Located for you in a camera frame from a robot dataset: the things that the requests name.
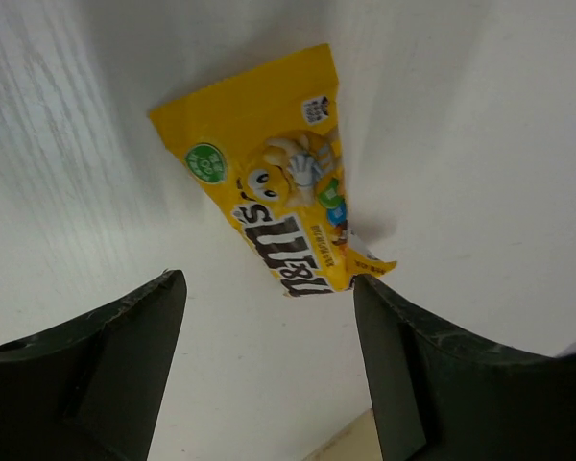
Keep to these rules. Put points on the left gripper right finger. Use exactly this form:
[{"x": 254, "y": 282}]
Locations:
[{"x": 441, "y": 392}]

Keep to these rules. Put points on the yellow M&M's pack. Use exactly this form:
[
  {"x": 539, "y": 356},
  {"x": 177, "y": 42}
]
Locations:
[{"x": 264, "y": 146}]

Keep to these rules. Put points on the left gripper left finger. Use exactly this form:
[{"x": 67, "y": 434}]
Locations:
[{"x": 91, "y": 388}]

